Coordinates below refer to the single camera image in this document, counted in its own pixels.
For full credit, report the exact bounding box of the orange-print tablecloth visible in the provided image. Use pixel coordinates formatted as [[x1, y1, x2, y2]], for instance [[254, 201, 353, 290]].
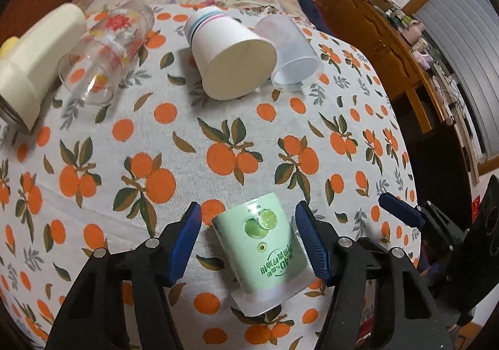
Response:
[[1, 4, 420, 349]]

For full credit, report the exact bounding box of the white striped paper cup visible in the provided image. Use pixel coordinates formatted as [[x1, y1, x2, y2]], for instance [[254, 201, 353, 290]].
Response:
[[183, 6, 278, 101]]

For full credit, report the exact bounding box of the translucent plastic cup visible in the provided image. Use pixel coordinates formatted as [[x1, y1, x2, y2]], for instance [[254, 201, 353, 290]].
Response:
[[254, 15, 323, 91]]

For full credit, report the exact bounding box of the pink kettle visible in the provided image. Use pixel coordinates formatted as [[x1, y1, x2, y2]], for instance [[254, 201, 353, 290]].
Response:
[[401, 20, 425, 46]]

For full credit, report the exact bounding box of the grey window blind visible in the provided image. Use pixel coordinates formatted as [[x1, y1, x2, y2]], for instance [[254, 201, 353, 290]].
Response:
[[415, 0, 498, 157]]

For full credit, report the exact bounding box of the wooden sideboard cabinet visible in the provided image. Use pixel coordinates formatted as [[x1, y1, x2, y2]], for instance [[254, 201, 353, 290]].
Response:
[[312, 0, 455, 135]]

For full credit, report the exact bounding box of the clear floral glass cup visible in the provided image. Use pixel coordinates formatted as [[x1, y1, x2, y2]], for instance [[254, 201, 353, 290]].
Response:
[[57, 0, 155, 105]]

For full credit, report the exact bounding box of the cream thermos cup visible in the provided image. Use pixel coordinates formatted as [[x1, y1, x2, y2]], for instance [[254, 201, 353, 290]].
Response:
[[1, 3, 86, 134]]

